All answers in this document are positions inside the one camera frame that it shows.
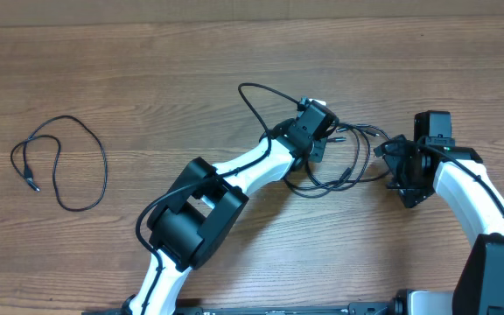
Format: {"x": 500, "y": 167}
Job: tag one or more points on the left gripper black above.
{"x": 318, "y": 151}

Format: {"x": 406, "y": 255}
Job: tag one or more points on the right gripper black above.
{"x": 392, "y": 152}

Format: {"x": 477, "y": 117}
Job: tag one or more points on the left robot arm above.
{"x": 189, "y": 223}

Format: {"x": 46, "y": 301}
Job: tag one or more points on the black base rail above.
{"x": 274, "y": 310}

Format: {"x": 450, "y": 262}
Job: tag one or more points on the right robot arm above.
{"x": 460, "y": 179}

